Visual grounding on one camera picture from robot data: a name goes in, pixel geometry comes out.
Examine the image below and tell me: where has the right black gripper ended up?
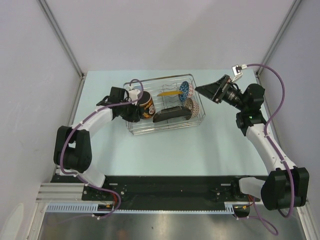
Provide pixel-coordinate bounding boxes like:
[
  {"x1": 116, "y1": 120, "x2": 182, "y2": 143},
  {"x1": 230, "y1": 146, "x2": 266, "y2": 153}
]
[{"x1": 195, "y1": 74, "x2": 248, "y2": 112}]

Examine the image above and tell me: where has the black mug red rim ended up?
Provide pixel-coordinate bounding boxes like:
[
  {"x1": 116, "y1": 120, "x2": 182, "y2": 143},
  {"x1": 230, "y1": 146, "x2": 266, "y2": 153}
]
[{"x1": 138, "y1": 91, "x2": 156, "y2": 120}]

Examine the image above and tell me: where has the brown patterned white bowl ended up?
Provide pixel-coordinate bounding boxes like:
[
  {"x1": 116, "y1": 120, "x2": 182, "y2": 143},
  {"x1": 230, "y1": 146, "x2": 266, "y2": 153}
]
[{"x1": 183, "y1": 98, "x2": 200, "y2": 118}]

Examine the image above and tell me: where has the blue patterned bowl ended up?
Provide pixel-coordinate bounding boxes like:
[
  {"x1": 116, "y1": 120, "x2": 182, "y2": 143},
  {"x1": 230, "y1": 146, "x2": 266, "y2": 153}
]
[{"x1": 178, "y1": 81, "x2": 190, "y2": 103}]

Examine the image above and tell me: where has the yellow round patterned plate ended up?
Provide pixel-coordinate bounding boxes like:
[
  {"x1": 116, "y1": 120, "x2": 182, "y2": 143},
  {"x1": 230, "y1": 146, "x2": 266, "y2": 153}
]
[{"x1": 157, "y1": 90, "x2": 183, "y2": 97}]

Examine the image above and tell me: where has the metal wire dish rack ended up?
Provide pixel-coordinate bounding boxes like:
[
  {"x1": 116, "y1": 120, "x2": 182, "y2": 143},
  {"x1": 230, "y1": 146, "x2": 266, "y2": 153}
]
[{"x1": 126, "y1": 73, "x2": 206, "y2": 135}]

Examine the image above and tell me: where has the black square floral plate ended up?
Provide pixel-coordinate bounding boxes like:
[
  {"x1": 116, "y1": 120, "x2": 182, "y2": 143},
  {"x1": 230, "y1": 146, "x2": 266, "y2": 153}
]
[{"x1": 152, "y1": 106, "x2": 192, "y2": 123}]

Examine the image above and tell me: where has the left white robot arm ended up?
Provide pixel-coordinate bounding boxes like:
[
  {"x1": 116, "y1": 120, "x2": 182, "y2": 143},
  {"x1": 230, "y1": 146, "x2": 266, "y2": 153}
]
[{"x1": 53, "y1": 86, "x2": 143, "y2": 200}]

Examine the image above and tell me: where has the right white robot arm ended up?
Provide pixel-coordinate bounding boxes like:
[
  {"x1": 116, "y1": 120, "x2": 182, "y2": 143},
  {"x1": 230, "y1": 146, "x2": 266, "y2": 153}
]
[{"x1": 195, "y1": 74, "x2": 310, "y2": 211}]

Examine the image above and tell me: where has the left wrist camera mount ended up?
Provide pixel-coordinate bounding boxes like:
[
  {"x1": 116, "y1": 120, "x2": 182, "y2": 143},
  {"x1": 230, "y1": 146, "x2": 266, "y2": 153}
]
[{"x1": 125, "y1": 84, "x2": 142, "y2": 102}]

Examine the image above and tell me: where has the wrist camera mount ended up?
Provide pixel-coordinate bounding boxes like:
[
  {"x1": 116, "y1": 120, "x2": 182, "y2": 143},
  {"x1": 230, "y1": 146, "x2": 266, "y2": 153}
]
[
  {"x1": 125, "y1": 84, "x2": 142, "y2": 102},
  {"x1": 231, "y1": 65, "x2": 243, "y2": 83}
]

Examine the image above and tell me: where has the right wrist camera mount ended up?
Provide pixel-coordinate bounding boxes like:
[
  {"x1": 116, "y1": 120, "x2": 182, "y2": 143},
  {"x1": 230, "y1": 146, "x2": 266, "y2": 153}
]
[{"x1": 231, "y1": 65, "x2": 243, "y2": 83}]

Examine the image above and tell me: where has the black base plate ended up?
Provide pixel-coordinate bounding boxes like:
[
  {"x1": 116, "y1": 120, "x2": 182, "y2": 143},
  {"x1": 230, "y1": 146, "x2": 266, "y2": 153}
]
[{"x1": 49, "y1": 175, "x2": 261, "y2": 211}]

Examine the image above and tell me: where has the white slotted cable duct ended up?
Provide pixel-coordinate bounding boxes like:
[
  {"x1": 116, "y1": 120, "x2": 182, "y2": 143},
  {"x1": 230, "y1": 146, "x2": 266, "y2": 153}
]
[{"x1": 46, "y1": 203, "x2": 235, "y2": 215}]

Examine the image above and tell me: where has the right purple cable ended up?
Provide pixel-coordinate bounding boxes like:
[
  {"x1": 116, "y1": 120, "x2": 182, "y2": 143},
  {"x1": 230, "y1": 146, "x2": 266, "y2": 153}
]
[{"x1": 240, "y1": 63, "x2": 296, "y2": 236}]

